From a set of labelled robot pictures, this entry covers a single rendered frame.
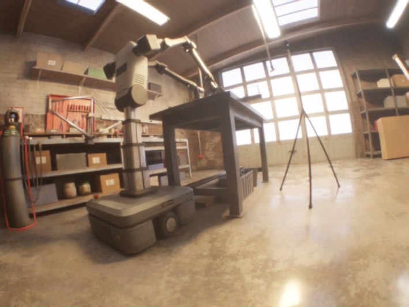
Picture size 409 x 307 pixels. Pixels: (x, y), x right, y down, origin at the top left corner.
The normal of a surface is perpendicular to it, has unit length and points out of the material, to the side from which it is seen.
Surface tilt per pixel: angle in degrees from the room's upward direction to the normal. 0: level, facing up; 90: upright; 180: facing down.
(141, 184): 90
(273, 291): 0
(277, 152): 90
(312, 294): 0
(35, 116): 90
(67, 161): 90
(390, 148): 81
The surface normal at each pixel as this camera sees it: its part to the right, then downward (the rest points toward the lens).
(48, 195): 0.86, -0.09
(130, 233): 0.45, -0.05
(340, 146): -0.51, 0.06
